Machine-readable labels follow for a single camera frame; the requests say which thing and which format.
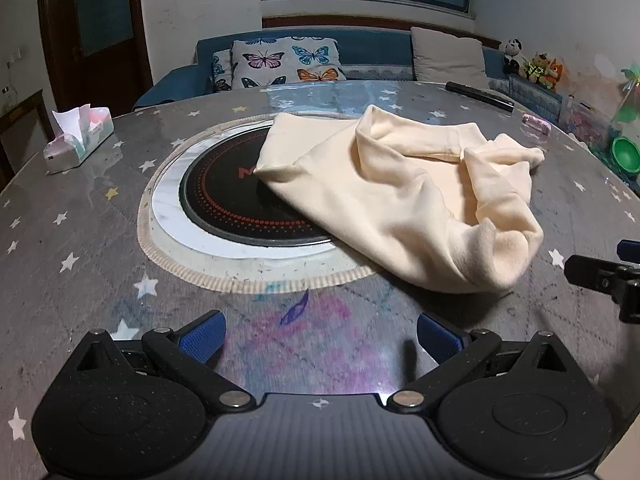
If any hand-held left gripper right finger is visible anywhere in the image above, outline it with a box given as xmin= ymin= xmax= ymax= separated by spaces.
xmin=387 ymin=312 xmax=572 ymax=414

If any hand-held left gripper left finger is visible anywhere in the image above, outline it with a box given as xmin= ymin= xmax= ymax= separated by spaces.
xmin=74 ymin=311 xmax=257 ymax=414

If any cream sweatshirt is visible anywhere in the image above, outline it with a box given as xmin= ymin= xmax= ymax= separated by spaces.
xmin=253 ymin=104 xmax=546 ymax=295

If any green toy bowl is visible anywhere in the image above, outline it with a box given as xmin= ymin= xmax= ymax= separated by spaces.
xmin=610 ymin=135 xmax=640 ymax=176

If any black round induction cooktop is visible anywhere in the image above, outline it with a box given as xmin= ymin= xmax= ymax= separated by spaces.
xmin=178 ymin=127 xmax=337 ymax=248

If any clear toy container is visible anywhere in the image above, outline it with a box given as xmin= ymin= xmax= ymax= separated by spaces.
xmin=562 ymin=95 xmax=618 ymax=148

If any small pink packet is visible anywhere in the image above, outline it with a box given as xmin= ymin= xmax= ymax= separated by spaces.
xmin=521 ymin=114 xmax=552 ymax=136

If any green pinwheel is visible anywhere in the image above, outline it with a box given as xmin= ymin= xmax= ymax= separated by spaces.
xmin=615 ymin=62 xmax=640 ymax=123

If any blue storage box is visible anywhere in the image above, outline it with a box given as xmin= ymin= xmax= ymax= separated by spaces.
xmin=507 ymin=74 xmax=563 ymax=123

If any orange plush toy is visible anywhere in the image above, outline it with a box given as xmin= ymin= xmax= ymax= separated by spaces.
xmin=542 ymin=58 xmax=563 ymax=90

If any yellow plush toy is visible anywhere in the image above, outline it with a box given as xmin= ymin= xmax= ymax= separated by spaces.
xmin=522 ymin=52 xmax=551 ymax=83

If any black remote control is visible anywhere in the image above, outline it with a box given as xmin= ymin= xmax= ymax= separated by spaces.
xmin=445 ymin=81 xmax=516 ymax=112

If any panda plush toy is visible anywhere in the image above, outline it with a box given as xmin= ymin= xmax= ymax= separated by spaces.
xmin=501 ymin=37 xmax=526 ymax=76

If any tissue box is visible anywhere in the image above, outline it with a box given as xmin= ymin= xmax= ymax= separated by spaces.
xmin=42 ymin=104 xmax=115 ymax=176

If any small butterfly pillow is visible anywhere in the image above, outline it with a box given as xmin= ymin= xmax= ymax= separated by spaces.
xmin=211 ymin=50 xmax=236 ymax=92

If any grey pillow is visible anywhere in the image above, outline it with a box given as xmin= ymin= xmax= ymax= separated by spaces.
xmin=410 ymin=26 xmax=493 ymax=86

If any lace sofa cover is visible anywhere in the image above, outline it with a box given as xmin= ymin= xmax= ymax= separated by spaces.
xmin=342 ymin=64 xmax=416 ymax=81

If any wooden side table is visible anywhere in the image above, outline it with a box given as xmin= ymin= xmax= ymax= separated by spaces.
xmin=0 ymin=89 xmax=56 ymax=186

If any large butterfly pillow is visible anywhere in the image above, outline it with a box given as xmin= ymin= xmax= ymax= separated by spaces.
xmin=230 ymin=36 xmax=347 ymax=90

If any blue sofa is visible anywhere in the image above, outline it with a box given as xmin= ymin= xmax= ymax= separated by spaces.
xmin=132 ymin=27 xmax=511 ymax=111

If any wooden door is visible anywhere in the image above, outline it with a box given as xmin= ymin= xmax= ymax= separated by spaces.
xmin=37 ymin=0 xmax=153 ymax=106

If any white marble cooktop ring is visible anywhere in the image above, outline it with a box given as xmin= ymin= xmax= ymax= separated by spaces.
xmin=150 ymin=119 xmax=346 ymax=261

